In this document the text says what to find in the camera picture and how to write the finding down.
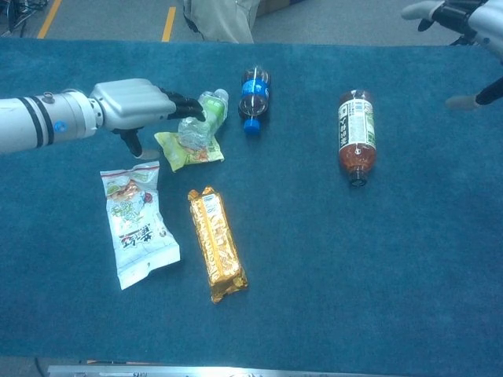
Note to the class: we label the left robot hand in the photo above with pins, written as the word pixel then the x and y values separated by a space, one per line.
pixel 129 102

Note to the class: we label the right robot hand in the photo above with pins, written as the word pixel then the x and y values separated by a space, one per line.
pixel 487 15

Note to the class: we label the yellow-green chip bag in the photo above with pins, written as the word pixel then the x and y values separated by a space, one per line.
pixel 177 157

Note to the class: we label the clear water bottle green label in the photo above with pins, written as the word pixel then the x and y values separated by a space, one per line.
pixel 196 131

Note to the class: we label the cola bottle blue label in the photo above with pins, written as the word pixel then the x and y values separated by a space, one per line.
pixel 254 88

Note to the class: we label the white snack bag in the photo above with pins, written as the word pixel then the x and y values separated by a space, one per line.
pixel 135 228

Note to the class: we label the gold foil biscuit pack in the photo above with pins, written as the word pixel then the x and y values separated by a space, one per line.
pixel 218 243

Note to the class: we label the amber tea bottle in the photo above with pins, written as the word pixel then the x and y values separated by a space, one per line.
pixel 357 129

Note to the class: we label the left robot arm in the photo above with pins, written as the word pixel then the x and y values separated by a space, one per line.
pixel 39 121

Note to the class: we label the seated person in beige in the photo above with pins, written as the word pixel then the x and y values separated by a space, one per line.
pixel 224 19

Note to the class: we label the teal felt table cloth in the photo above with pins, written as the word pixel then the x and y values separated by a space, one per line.
pixel 353 275

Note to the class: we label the aluminium frame rail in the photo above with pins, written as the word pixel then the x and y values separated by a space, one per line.
pixel 196 371

